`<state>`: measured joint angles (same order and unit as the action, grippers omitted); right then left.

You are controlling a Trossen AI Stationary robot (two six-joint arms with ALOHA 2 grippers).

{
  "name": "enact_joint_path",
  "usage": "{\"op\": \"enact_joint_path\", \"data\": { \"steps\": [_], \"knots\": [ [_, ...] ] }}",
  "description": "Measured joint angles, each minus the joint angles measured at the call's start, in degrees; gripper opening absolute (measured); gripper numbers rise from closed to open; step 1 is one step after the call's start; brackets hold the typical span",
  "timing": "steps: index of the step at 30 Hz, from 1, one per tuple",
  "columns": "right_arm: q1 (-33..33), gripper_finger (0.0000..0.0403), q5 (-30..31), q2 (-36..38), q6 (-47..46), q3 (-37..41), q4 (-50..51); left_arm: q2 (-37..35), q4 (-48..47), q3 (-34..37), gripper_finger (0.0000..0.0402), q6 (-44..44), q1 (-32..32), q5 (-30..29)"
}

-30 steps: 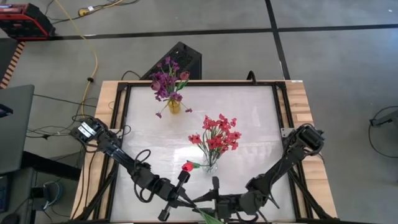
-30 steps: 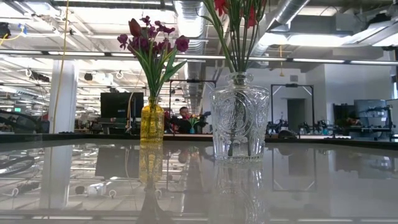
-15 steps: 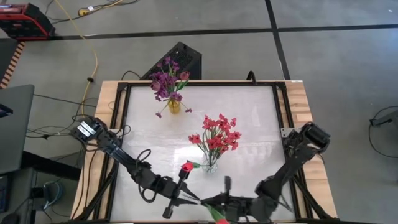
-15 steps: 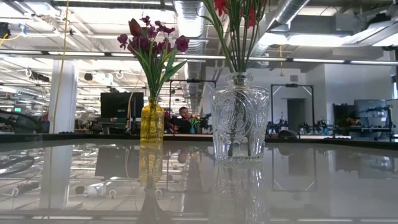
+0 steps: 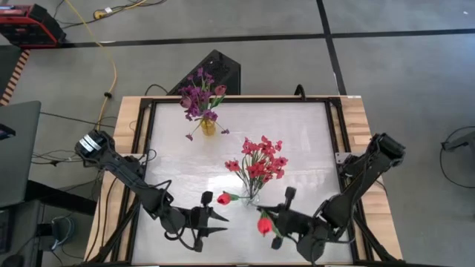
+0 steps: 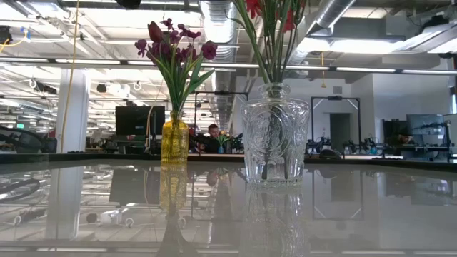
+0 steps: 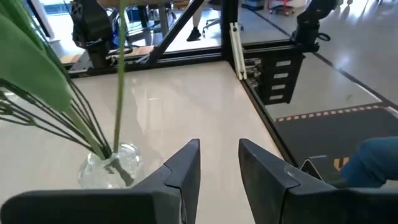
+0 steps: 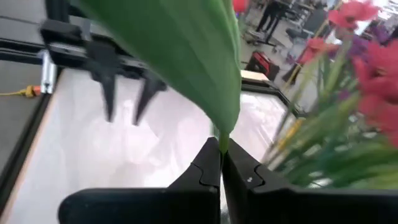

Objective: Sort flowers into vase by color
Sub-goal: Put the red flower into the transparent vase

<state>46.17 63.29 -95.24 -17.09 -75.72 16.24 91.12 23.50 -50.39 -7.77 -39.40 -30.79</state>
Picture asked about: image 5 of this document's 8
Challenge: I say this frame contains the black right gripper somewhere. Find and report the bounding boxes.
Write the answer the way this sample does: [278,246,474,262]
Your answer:
[256,186,313,251]

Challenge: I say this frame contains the yellow plug power cord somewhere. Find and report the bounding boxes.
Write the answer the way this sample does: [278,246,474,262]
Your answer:
[92,0,168,20]

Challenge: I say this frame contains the wooden table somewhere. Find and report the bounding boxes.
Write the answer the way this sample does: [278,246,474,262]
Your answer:
[84,95,404,266]

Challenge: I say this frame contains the bright red tulip green stem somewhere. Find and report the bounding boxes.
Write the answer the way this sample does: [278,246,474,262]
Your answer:
[256,209,284,239]
[217,191,250,207]

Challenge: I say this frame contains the red and black tool case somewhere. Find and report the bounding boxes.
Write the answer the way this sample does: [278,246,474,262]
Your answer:
[0,3,68,50]

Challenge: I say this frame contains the orange black striped ramp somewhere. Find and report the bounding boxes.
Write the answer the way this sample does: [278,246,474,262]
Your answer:
[0,50,30,108]

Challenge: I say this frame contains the grey stand base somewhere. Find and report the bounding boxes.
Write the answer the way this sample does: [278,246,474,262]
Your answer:
[440,130,475,152]

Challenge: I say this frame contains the black computer tower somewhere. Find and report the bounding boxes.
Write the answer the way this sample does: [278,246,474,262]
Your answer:
[166,49,242,96]

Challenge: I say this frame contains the clear glass vase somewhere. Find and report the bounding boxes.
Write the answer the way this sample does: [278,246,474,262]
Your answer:
[243,183,261,207]

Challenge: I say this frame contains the purple blossom spray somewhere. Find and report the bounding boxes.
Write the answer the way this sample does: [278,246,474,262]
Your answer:
[196,66,231,135]
[177,72,209,142]

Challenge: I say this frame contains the small black device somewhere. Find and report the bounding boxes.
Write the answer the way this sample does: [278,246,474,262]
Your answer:
[0,124,16,141]

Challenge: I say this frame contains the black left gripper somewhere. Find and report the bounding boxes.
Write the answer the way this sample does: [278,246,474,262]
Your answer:
[177,191,230,254]

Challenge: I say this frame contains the yellow glass vase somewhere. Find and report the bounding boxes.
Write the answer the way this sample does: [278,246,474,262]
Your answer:
[200,117,217,136]

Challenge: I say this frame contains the yellow floor cable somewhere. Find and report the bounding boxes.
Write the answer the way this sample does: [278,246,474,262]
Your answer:
[63,0,118,125]

